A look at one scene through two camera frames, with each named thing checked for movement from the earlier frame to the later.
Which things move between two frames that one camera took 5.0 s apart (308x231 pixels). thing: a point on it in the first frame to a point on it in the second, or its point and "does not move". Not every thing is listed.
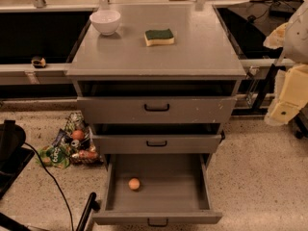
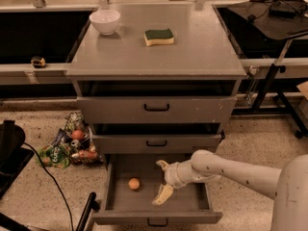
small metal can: [75, 142] does not move
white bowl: [105, 20] does not move
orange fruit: [134, 183] does not move
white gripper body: [297, 40] to [172, 175]
